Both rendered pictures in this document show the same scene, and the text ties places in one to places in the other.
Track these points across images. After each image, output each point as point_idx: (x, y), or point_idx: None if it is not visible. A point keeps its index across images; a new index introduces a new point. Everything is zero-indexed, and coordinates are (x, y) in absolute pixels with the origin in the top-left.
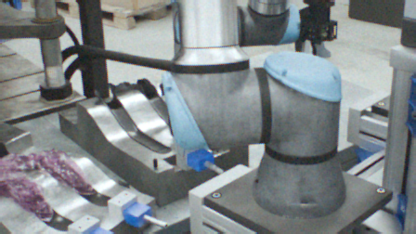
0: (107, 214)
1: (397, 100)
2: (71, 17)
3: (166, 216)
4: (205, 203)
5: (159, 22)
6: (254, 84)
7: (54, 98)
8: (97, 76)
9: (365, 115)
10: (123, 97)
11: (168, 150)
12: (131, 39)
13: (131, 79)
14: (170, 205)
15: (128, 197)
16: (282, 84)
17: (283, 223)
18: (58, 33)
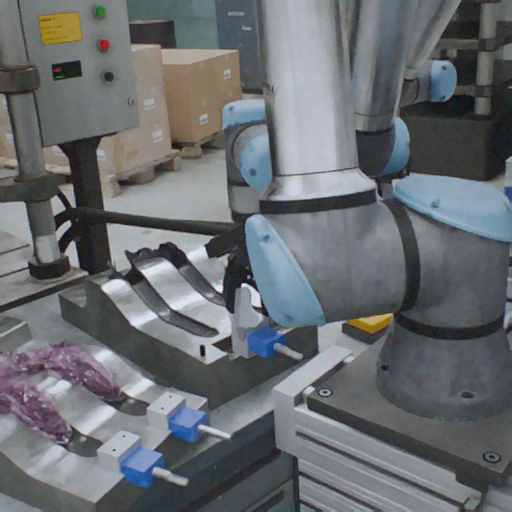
0: (146, 426)
1: None
2: None
3: (223, 423)
4: (310, 406)
5: (147, 186)
6: (390, 224)
7: (47, 277)
8: (96, 247)
9: None
10: (144, 268)
11: (215, 333)
12: (117, 207)
13: (122, 252)
14: (225, 407)
15: (174, 400)
16: (432, 221)
17: (439, 429)
18: (49, 194)
